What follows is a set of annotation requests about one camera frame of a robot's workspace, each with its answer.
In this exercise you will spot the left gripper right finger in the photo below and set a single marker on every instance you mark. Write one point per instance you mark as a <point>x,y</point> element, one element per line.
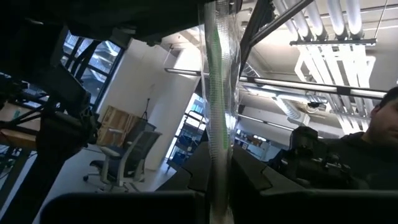
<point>245,180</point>

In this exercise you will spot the long ceiling light strip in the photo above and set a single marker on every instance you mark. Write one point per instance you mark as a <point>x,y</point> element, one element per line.
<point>295,84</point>

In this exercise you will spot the green white toothbrush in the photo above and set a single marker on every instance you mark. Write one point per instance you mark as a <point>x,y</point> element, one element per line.
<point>219,93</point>

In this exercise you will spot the large dark-framed window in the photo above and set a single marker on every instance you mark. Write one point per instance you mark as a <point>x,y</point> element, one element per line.
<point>99,71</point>

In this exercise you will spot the black shelf rack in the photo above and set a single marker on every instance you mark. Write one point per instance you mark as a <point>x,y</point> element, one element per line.
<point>186,140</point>

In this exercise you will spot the person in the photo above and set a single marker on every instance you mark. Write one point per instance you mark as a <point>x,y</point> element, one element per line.
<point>373,155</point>

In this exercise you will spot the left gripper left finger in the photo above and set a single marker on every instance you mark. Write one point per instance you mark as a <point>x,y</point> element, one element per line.
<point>196,174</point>

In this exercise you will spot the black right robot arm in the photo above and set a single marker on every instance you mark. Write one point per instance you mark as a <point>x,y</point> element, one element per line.
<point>46,93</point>

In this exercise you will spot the white ceiling pipe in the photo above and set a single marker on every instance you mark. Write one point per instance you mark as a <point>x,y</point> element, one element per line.
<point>354,18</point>
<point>315,18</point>
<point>292,25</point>
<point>337,18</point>

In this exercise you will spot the brown wooden crate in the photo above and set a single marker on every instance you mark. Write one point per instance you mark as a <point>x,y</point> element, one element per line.
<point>116,124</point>

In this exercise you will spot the grey mesh office chair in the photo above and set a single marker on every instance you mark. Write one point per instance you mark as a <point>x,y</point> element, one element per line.
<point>130,155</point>

